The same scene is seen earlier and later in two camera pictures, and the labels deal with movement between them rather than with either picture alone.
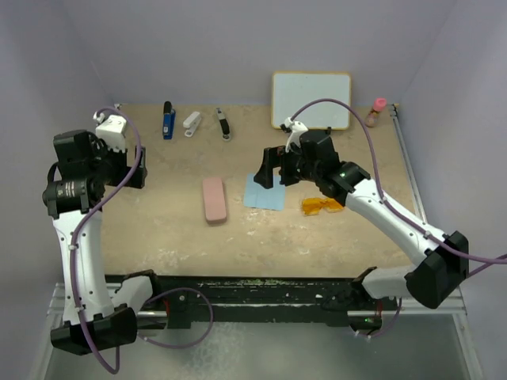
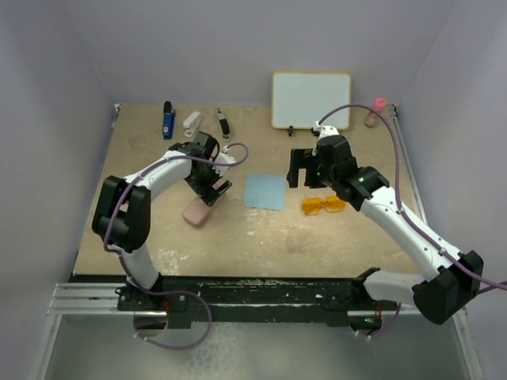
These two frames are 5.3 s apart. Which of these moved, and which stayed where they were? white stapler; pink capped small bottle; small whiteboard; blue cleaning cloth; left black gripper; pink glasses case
Moved: left black gripper; pink glasses case
Stayed: pink capped small bottle; small whiteboard; blue cleaning cloth; white stapler
